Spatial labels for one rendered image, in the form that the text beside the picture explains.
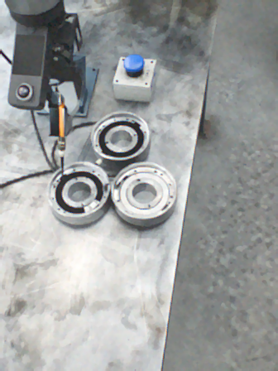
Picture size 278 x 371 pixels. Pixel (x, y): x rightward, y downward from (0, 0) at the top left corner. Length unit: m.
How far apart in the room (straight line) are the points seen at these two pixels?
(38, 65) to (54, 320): 0.37
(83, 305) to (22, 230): 0.16
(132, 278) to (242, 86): 1.41
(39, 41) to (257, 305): 1.17
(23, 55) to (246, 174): 1.28
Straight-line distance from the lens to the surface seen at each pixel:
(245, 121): 1.96
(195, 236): 1.69
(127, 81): 0.93
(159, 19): 1.12
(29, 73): 0.65
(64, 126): 0.77
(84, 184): 0.83
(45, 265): 0.80
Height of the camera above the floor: 1.52
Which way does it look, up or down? 54 degrees down
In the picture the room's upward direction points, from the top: 11 degrees counter-clockwise
